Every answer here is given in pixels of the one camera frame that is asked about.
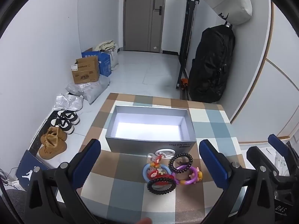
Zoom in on brown boot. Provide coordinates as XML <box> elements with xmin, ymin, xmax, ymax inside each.
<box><xmin>40</xmin><ymin>126</ymin><xmax>68</xmax><ymax>145</ymax></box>
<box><xmin>38</xmin><ymin>136</ymin><xmax>68</xmax><ymax>160</ymax></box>

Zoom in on pale grey hanging bag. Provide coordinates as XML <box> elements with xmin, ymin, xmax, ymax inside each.
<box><xmin>200</xmin><ymin>0</ymin><xmax>253</xmax><ymax>26</ymax></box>

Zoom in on white power strip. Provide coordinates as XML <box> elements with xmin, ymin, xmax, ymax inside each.
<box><xmin>5</xmin><ymin>178</ymin><xmax>21</xmax><ymax>187</ymax></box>

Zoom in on black and white sneaker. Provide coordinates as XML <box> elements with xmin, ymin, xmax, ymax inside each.
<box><xmin>57</xmin><ymin>110</ymin><xmax>80</xmax><ymax>125</ymax></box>
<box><xmin>50</xmin><ymin>118</ymin><xmax>75</xmax><ymax>134</ymax></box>

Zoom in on white plastic packaging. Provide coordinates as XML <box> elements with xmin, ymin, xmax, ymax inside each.
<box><xmin>264</xmin><ymin>145</ymin><xmax>290</xmax><ymax>176</ymax></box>

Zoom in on checkered tablecloth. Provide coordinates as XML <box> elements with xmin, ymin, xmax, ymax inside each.
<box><xmin>79</xmin><ymin>93</ymin><xmax>248</xmax><ymax>224</ymax></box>

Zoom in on grey cardboard box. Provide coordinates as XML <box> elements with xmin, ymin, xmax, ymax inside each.
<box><xmin>105</xmin><ymin>105</ymin><xmax>197</xmax><ymax>155</ymax></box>

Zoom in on blue cartoon charm bracelet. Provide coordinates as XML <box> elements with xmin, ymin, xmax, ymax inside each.
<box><xmin>142</xmin><ymin>155</ymin><xmax>172</xmax><ymax>183</ymax></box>

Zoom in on blue cardboard box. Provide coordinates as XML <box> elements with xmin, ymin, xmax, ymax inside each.
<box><xmin>81</xmin><ymin>47</ymin><xmax>112</xmax><ymax>77</ymax></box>

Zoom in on black spiral hair tie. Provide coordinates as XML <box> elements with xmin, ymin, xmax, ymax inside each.
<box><xmin>147</xmin><ymin>177</ymin><xmax>177</xmax><ymax>195</ymax></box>
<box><xmin>168</xmin><ymin>153</ymin><xmax>193</xmax><ymax>174</ymax></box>

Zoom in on grey cloth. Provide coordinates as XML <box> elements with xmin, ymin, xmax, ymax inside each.
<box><xmin>5</xmin><ymin>189</ymin><xmax>28</xmax><ymax>224</ymax></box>

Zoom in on crumpled silver bag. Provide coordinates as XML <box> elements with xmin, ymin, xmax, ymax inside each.
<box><xmin>53</xmin><ymin>93</ymin><xmax>84</xmax><ymax>112</ymax></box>

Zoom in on grey door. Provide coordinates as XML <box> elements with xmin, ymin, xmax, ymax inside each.
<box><xmin>123</xmin><ymin>0</ymin><xmax>169</xmax><ymax>53</ymax></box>

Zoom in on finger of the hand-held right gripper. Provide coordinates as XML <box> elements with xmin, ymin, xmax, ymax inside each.
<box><xmin>268</xmin><ymin>134</ymin><xmax>299</xmax><ymax>175</ymax></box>
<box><xmin>246</xmin><ymin>146</ymin><xmax>273</xmax><ymax>171</ymax></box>

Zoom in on beige folded clothes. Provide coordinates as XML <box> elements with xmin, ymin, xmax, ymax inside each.
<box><xmin>96</xmin><ymin>40</ymin><xmax>116</xmax><ymax>52</ymax></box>

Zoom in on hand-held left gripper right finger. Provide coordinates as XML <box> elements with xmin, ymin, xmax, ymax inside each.
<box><xmin>199</xmin><ymin>139</ymin><xmax>276</xmax><ymax>224</ymax></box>

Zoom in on purple pig charm bracelet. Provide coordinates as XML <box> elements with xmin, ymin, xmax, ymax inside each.
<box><xmin>172</xmin><ymin>164</ymin><xmax>203</xmax><ymax>185</ymax></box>

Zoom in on grey mailing bag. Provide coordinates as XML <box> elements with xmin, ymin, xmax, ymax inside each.
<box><xmin>66</xmin><ymin>76</ymin><xmax>111</xmax><ymax>105</ymax></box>

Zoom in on brown cardboard box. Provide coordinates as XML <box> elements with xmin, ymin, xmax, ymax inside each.
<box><xmin>71</xmin><ymin>56</ymin><xmax>100</xmax><ymax>84</ymax></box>

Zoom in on large black backpack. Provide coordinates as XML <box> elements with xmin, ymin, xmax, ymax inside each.
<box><xmin>188</xmin><ymin>24</ymin><xmax>236</xmax><ymax>103</ymax></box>

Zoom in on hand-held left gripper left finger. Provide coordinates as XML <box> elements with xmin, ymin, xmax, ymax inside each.
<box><xmin>23</xmin><ymin>139</ymin><xmax>101</xmax><ymax>224</ymax></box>

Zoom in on white plastic bag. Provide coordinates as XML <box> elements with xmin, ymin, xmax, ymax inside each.
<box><xmin>109</xmin><ymin>48</ymin><xmax>119</xmax><ymax>71</ymax></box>

